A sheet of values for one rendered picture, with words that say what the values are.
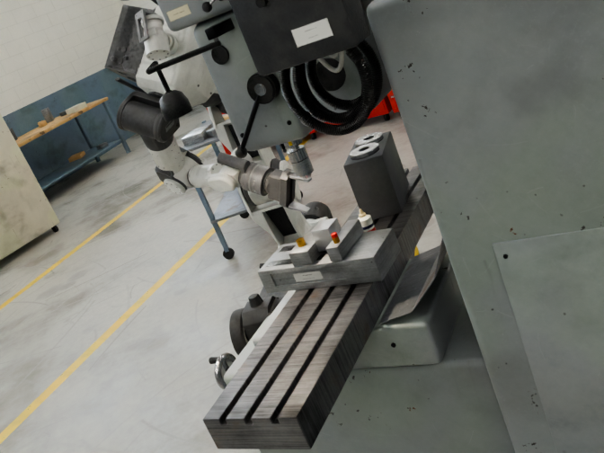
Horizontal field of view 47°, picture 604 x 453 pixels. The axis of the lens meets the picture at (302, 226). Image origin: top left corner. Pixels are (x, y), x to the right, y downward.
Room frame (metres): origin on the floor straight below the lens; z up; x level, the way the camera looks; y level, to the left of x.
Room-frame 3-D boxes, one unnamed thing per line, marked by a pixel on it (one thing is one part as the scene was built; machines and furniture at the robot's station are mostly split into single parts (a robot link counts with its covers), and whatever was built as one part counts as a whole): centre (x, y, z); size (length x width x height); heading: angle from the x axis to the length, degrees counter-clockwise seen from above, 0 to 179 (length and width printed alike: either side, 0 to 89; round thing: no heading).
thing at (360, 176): (2.02, -0.27, 1.02); 0.22 x 0.12 x 0.20; 158
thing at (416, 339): (1.69, -0.06, 0.78); 0.50 x 0.35 x 0.12; 58
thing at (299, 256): (1.71, -0.01, 1.01); 0.15 x 0.06 x 0.04; 145
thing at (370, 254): (1.69, -0.03, 0.97); 0.35 x 0.15 x 0.11; 55
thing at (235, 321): (2.41, 0.35, 0.50); 0.20 x 0.05 x 0.20; 160
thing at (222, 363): (1.95, 0.36, 0.62); 0.16 x 0.12 x 0.12; 58
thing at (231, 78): (1.68, -0.06, 1.47); 0.21 x 0.19 x 0.32; 148
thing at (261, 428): (1.73, -0.08, 0.88); 1.24 x 0.23 x 0.08; 148
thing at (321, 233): (1.68, -0.05, 1.03); 0.06 x 0.05 x 0.06; 145
